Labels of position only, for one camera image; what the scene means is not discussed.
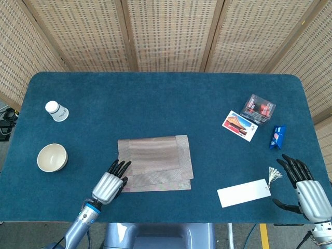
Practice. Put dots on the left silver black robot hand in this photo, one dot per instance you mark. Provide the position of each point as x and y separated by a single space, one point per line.
107 186

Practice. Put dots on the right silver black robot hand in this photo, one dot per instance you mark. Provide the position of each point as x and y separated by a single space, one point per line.
315 199

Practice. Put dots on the woven grey placemat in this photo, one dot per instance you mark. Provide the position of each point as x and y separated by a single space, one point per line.
158 160

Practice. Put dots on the small white ceramic bowl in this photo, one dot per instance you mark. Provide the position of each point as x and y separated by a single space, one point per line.
52 158

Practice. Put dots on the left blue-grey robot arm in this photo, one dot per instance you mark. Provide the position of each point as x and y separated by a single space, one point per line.
79 225

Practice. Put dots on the blue-grey robot torso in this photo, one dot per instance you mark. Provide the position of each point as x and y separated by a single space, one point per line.
158 237

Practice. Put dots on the blue cookie snack packet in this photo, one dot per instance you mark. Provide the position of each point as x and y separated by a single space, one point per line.
277 137

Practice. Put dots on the white paper tag with tassel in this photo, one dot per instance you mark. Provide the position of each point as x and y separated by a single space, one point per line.
242 193

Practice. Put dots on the upturned white paper cup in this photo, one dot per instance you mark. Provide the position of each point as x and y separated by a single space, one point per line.
58 112

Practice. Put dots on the blue carpet table cover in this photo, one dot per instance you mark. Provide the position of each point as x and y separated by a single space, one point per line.
155 103

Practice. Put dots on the postcard with red palace picture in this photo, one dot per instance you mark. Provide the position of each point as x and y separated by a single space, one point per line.
240 125

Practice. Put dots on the clear box with red-black print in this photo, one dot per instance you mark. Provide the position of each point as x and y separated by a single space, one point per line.
258 110

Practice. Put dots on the woven bamboo screen panel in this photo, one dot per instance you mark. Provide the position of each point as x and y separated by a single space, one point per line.
15 52
316 64
259 33
171 33
77 33

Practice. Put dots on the white metal post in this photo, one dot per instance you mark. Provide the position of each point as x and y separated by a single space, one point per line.
230 236

